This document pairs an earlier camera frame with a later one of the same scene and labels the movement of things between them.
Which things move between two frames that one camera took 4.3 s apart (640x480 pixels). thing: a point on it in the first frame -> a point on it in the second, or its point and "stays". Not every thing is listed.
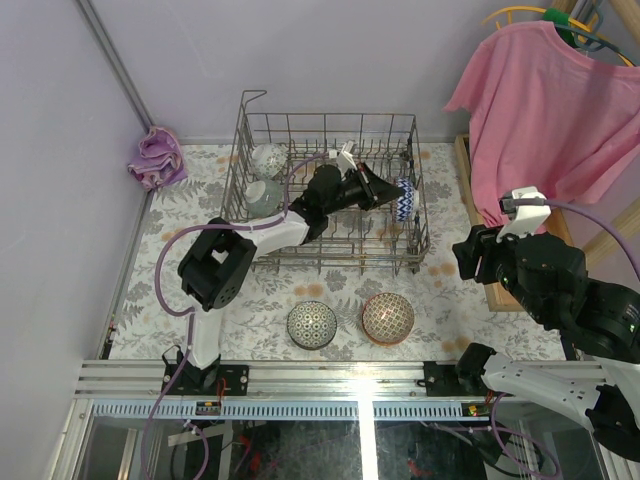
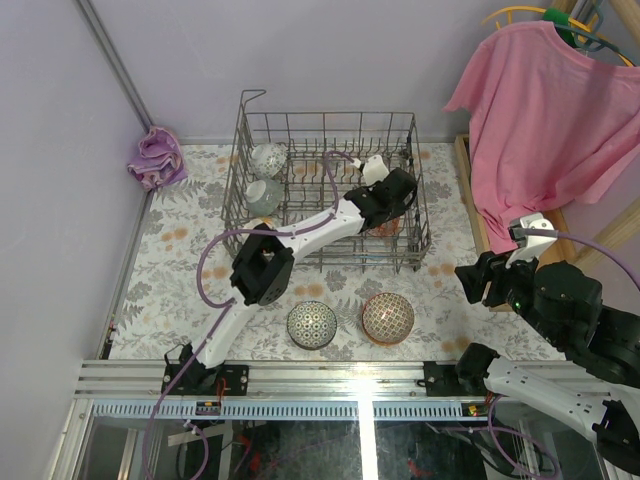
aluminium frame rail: (141, 382) stays
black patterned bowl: (312, 325) stays
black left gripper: (368, 185) -> (400, 189)
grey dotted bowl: (263, 198) stays
